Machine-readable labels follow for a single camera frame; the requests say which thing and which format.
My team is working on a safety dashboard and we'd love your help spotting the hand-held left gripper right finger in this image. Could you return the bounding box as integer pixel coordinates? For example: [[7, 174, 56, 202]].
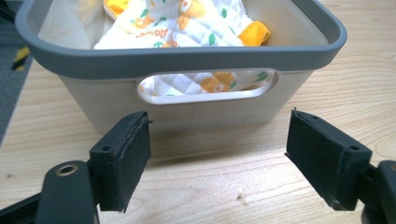
[[285, 107, 374, 212]]

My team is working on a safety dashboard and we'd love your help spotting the white quilted floral cloth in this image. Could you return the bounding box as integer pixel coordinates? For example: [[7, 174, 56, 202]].
[[92, 0, 271, 97]]

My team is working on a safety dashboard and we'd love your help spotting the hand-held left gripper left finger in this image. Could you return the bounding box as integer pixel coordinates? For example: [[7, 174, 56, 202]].
[[89, 110, 152, 214]]

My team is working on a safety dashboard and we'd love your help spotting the yellow and black floor tape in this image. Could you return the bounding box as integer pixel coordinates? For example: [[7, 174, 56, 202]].
[[10, 46, 32, 72]]

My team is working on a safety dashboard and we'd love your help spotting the beige basket with grey rim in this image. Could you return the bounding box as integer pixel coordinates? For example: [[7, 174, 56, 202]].
[[15, 0, 348, 135]]

